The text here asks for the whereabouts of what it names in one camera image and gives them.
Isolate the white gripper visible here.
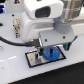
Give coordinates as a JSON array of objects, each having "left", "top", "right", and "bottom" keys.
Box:
[{"left": 38, "top": 29, "right": 76, "bottom": 56}]

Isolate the blue gear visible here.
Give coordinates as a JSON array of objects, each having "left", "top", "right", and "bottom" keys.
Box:
[{"left": 43, "top": 47, "right": 60, "bottom": 61}]

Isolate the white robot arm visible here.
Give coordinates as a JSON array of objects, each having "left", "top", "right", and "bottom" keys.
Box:
[{"left": 20, "top": 0, "right": 84, "bottom": 48}]

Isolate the beige connector block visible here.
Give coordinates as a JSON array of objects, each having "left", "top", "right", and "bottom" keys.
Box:
[{"left": 13, "top": 18, "right": 21, "bottom": 38}]

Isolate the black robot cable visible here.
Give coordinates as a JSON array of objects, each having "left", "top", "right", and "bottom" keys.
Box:
[{"left": 0, "top": 34, "right": 41, "bottom": 48}]

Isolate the metal peg base plate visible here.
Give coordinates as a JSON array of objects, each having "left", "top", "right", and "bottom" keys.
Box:
[{"left": 25, "top": 46, "right": 65, "bottom": 68}]

